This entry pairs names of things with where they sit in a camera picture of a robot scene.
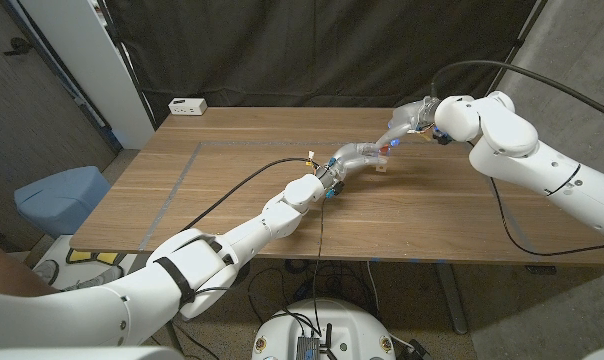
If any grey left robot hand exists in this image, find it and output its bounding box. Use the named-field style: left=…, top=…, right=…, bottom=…
left=314, top=142, right=389, bottom=190

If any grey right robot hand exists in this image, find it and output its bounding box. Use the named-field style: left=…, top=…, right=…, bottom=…
left=374, top=96, right=442, bottom=152

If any black backdrop cloth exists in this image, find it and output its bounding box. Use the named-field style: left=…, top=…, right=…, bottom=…
left=104, top=0, right=551, bottom=126

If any black backdrop stand pole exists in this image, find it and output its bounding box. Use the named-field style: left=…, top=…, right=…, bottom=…
left=479, top=0, right=551, bottom=109
left=95, top=0, right=158, bottom=131

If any wooden table panel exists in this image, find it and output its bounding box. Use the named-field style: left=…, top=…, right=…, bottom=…
left=137, top=141, right=541, bottom=262

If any white robot torso base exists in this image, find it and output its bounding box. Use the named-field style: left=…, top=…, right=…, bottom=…
left=251, top=298, right=397, bottom=360

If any white power strip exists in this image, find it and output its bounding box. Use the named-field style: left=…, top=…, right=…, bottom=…
left=167, top=97, right=208, bottom=117

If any white table leg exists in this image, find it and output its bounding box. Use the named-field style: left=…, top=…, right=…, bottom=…
left=434, top=262, right=469, bottom=335

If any grey electronics module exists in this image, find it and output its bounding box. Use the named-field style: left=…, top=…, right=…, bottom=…
left=295, top=335, right=322, bottom=360

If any yellow black hazard strip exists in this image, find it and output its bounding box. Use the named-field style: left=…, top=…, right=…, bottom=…
left=64, top=248, right=133, bottom=266

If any blue padded bin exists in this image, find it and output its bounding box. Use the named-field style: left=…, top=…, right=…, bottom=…
left=13, top=165, right=112, bottom=239

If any white sneaker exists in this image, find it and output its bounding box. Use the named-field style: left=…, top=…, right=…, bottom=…
left=31, top=258, right=61, bottom=287

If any person's bare leg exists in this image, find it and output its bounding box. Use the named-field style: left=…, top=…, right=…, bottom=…
left=0, top=229, right=58, bottom=297

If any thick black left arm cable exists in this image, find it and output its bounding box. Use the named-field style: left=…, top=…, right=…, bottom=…
left=180, top=156, right=316, bottom=233

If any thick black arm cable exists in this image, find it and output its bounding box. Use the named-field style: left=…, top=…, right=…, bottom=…
left=180, top=156, right=316, bottom=233
left=429, top=58, right=604, bottom=124

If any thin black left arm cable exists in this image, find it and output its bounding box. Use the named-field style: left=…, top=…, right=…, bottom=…
left=309, top=197, right=328, bottom=334

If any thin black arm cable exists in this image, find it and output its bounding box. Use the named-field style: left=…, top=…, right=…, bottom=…
left=309, top=197, right=328, bottom=334
left=466, top=140, right=604, bottom=258

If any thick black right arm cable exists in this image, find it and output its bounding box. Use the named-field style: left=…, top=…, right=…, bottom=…
left=429, top=58, right=604, bottom=124

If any white floor cable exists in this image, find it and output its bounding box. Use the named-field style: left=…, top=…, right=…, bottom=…
left=365, top=260, right=381, bottom=314

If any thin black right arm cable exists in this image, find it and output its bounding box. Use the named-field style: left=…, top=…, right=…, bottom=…
left=466, top=140, right=604, bottom=258

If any black door handle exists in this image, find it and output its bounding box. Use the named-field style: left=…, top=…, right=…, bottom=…
left=2, top=36, right=33, bottom=56

